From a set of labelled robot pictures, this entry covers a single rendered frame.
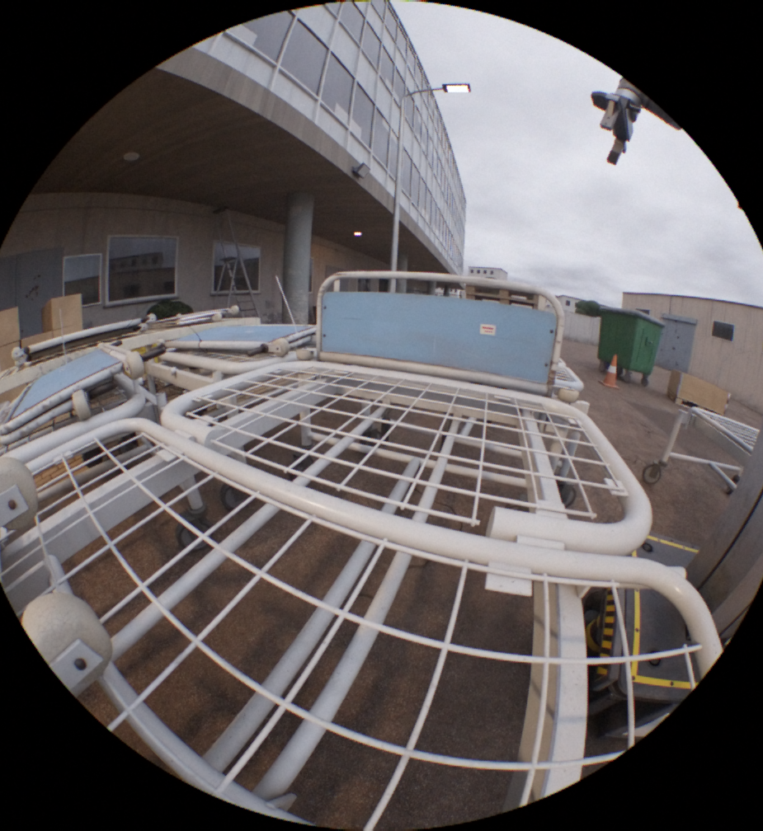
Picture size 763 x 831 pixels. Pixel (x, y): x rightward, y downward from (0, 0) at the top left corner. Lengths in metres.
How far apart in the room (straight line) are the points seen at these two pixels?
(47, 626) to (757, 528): 0.77
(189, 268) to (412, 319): 6.56
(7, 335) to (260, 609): 3.29
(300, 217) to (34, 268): 5.39
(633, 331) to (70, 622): 6.24
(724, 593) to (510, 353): 0.75
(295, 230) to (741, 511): 6.79
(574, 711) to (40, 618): 0.34
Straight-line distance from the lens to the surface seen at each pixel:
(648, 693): 0.57
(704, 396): 6.17
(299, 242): 6.55
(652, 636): 0.62
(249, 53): 5.46
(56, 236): 6.27
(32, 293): 6.01
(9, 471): 0.32
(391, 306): 0.83
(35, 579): 0.43
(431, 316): 0.80
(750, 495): 0.67
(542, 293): 0.81
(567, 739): 0.27
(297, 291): 6.41
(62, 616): 0.21
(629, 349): 6.15
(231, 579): 0.88
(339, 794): 0.69
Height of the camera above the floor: 0.68
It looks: 22 degrees down
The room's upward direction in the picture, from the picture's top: 3 degrees clockwise
